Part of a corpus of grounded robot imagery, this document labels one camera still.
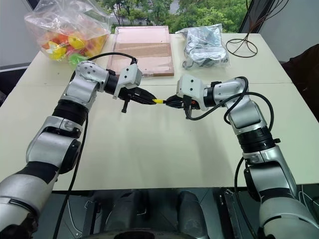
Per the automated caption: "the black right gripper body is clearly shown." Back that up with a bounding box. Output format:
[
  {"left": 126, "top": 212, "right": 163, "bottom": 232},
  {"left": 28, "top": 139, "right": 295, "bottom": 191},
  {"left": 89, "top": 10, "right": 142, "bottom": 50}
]
[{"left": 183, "top": 96, "right": 201, "bottom": 112}]

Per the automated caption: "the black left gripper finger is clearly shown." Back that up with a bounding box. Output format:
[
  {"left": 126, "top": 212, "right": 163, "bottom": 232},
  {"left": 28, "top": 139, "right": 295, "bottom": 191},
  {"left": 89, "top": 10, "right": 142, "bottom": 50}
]
[
  {"left": 136, "top": 87, "right": 157, "bottom": 101},
  {"left": 131, "top": 96, "right": 155, "bottom": 105}
]

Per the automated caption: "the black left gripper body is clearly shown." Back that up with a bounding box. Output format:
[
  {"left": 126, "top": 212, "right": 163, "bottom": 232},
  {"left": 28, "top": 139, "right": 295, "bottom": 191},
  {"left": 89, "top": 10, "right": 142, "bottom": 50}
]
[{"left": 118, "top": 86, "right": 143, "bottom": 113}]

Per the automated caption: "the pink transparent acrylic box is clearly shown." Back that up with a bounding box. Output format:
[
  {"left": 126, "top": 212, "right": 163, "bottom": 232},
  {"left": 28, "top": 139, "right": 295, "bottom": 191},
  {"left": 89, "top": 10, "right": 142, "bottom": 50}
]
[{"left": 106, "top": 25, "right": 175, "bottom": 78}]

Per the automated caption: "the clear bag of black parts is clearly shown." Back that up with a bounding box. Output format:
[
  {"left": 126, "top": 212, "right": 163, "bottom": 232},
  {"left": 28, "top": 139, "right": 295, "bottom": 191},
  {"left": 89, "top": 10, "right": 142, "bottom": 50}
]
[{"left": 175, "top": 23, "right": 231, "bottom": 70}]

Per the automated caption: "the clear bag of colourful toys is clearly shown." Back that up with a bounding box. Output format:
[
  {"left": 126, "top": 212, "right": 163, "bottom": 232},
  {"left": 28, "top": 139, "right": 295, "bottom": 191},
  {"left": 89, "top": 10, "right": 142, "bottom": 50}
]
[{"left": 24, "top": 0, "right": 112, "bottom": 63}]

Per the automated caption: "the dark rounded shape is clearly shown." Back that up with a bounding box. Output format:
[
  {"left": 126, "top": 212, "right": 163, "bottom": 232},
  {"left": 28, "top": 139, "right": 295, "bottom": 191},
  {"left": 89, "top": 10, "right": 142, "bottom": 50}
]
[{"left": 177, "top": 190, "right": 208, "bottom": 237}]

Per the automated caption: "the dark maroon cloth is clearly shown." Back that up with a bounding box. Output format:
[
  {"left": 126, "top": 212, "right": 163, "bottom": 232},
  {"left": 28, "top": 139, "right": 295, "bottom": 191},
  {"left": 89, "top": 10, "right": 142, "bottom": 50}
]
[{"left": 281, "top": 43, "right": 319, "bottom": 114}]

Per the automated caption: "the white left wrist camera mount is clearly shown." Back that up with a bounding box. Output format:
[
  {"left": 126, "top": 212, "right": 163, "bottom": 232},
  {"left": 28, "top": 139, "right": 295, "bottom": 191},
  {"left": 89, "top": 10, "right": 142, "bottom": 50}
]
[{"left": 112, "top": 63, "right": 143, "bottom": 100}]

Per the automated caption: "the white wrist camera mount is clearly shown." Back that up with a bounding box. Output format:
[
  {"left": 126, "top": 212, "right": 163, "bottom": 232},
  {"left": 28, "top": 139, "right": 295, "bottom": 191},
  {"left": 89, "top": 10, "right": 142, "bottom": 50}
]
[
  {"left": 112, "top": 63, "right": 143, "bottom": 100},
  {"left": 176, "top": 75, "right": 209, "bottom": 111}
]

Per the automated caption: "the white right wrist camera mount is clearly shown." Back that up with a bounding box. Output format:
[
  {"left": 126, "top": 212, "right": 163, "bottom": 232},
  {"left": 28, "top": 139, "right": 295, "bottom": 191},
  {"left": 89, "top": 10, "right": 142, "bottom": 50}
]
[{"left": 176, "top": 75, "right": 209, "bottom": 111}]

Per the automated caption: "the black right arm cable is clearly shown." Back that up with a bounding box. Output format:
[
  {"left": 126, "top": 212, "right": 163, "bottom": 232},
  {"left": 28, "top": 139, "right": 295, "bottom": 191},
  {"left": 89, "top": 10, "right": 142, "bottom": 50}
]
[{"left": 184, "top": 76, "right": 275, "bottom": 123}]

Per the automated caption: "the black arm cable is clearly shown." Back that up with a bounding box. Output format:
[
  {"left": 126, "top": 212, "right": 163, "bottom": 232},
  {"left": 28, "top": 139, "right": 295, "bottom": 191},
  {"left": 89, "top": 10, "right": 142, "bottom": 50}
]
[
  {"left": 52, "top": 53, "right": 138, "bottom": 239},
  {"left": 184, "top": 76, "right": 275, "bottom": 123}
]

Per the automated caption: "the thin brown wire loop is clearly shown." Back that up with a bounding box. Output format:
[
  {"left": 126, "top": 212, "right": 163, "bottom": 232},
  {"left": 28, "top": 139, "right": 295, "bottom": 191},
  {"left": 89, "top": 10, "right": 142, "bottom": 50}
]
[{"left": 225, "top": 0, "right": 275, "bottom": 59}]

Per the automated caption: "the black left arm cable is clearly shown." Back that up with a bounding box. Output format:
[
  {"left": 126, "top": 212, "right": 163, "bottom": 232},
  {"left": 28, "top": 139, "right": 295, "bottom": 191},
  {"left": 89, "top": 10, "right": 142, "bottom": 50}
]
[{"left": 52, "top": 53, "right": 138, "bottom": 239}]

